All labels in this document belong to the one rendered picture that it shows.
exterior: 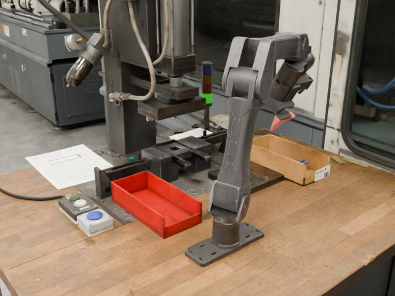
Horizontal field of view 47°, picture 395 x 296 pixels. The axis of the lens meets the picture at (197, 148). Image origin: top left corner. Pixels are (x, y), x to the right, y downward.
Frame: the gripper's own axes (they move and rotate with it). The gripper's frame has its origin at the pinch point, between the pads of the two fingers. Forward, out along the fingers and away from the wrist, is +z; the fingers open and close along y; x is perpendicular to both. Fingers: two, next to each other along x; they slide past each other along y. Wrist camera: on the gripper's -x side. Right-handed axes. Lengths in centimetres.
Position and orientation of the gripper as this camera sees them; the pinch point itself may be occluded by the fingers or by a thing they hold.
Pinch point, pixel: (262, 117)
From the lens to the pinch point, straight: 133.9
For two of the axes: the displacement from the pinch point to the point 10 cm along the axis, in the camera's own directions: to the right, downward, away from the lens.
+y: -5.5, -7.2, 4.2
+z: -3.3, 6.6, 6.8
